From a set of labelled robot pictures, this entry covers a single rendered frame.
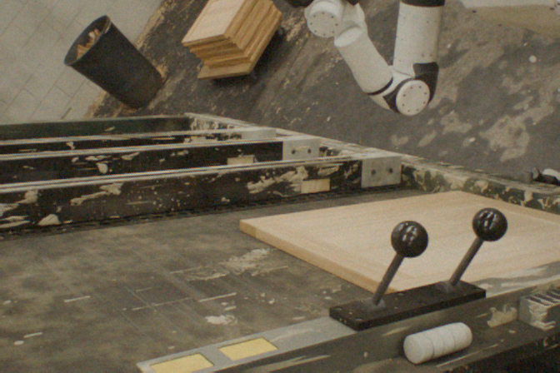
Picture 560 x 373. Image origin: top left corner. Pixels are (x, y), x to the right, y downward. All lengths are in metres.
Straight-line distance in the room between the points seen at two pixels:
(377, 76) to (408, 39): 0.10
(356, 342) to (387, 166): 0.98
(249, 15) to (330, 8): 3.19
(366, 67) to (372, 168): 0.31
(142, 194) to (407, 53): 0.61
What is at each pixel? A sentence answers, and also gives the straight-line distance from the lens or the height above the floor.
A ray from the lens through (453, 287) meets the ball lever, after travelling 0.84.
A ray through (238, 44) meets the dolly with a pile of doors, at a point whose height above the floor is 0.28.
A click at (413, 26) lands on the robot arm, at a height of 1.24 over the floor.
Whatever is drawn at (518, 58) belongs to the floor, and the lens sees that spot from 3.22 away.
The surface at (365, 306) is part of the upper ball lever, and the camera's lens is 0.75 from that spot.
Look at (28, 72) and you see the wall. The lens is 6.43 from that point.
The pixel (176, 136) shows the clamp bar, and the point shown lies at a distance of 1.97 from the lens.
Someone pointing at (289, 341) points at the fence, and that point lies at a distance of 0.70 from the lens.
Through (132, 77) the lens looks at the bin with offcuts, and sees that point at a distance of 5.57.
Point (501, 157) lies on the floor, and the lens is 2.87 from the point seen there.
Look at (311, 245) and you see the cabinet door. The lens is 1.09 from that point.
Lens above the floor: 1.99
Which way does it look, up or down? 32 degrees down
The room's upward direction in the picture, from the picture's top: 48 degrees counter-clockwise
